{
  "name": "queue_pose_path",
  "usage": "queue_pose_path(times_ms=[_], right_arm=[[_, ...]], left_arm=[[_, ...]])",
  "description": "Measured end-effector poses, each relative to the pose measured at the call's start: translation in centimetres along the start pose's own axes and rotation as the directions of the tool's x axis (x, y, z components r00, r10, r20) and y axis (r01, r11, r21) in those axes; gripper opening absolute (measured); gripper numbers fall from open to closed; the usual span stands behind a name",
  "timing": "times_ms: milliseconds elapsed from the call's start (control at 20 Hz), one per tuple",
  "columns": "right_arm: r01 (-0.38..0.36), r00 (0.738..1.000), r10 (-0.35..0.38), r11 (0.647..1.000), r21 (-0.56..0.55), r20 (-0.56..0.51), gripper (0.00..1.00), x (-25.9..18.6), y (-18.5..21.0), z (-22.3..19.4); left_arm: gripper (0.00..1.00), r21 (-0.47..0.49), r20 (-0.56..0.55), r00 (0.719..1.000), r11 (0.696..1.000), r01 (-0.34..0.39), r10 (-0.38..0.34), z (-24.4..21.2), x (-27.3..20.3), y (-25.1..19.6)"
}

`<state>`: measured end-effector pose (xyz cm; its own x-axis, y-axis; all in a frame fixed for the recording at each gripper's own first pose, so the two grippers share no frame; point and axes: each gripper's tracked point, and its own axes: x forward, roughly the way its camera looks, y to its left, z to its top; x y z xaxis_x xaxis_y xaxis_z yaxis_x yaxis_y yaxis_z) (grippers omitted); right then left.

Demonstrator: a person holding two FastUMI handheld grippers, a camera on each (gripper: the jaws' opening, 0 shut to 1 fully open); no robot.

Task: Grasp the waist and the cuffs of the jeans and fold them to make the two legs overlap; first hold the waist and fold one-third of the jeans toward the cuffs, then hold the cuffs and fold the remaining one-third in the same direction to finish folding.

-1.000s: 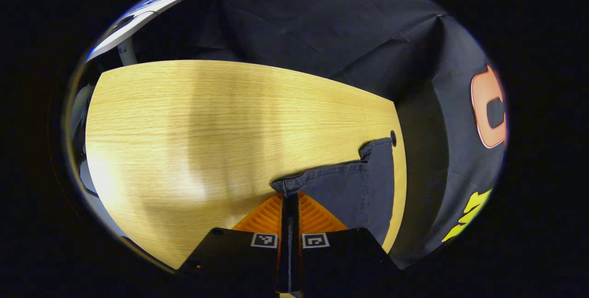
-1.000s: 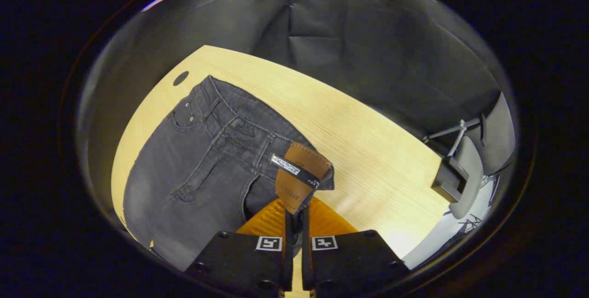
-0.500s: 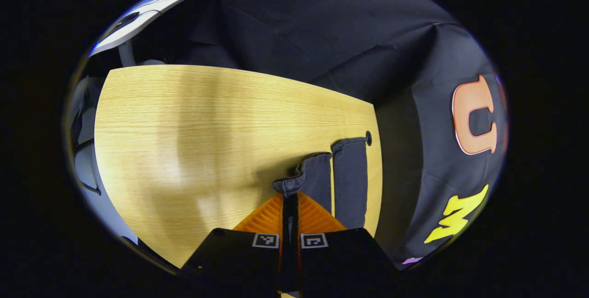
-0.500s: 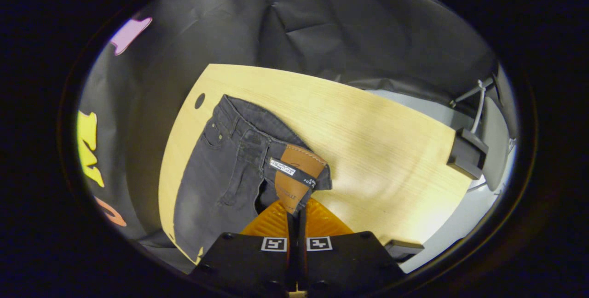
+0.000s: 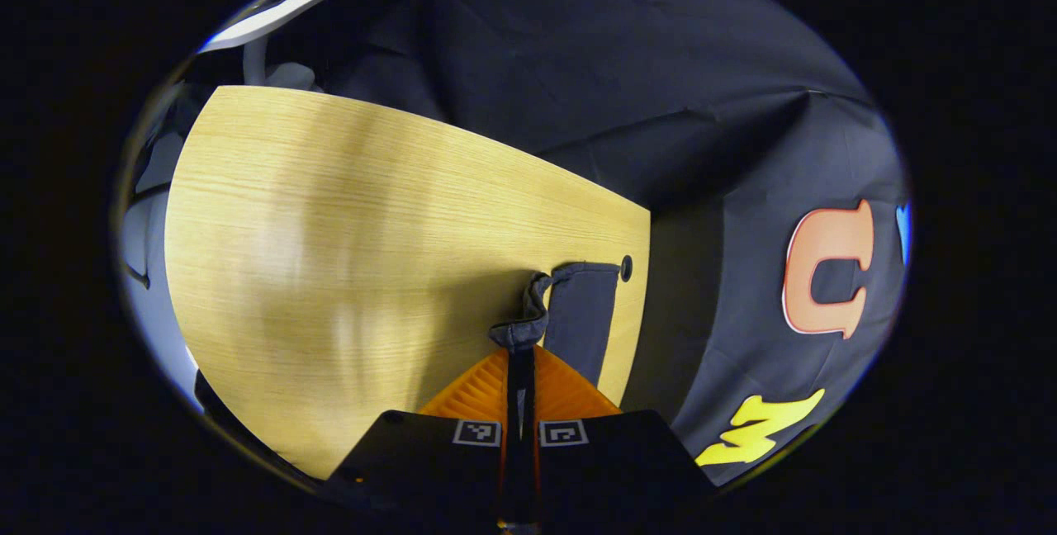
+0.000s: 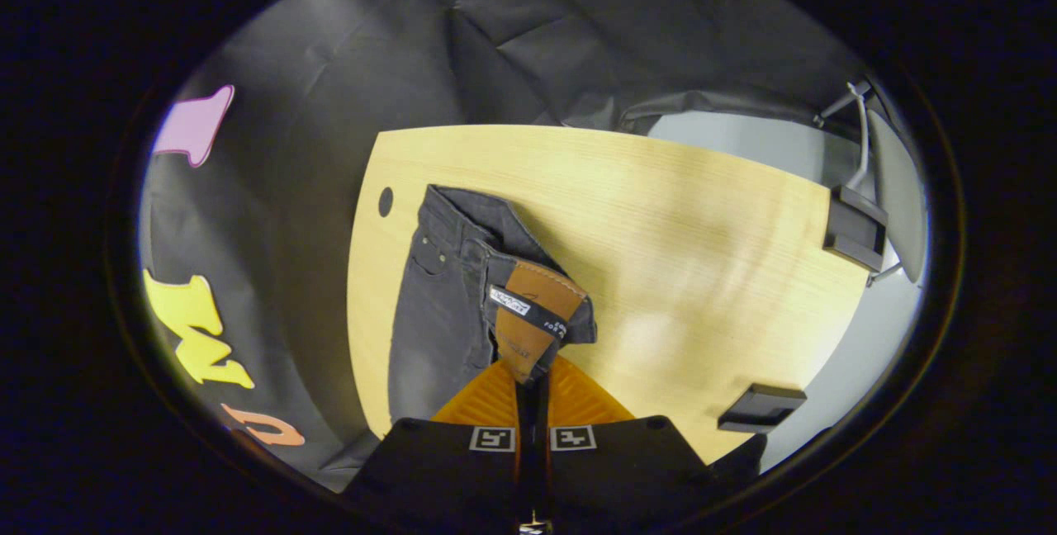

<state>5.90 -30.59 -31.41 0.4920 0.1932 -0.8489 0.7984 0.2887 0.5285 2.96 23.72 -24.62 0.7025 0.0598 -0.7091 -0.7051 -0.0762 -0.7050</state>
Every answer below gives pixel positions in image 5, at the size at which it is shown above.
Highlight black backdrop cloth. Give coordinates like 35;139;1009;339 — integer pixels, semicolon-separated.
248;0;909;486

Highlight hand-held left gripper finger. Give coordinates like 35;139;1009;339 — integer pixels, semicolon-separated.
322;345;523;529
523;345;718;529

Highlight black jeans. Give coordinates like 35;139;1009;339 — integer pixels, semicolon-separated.
489;261;622;387

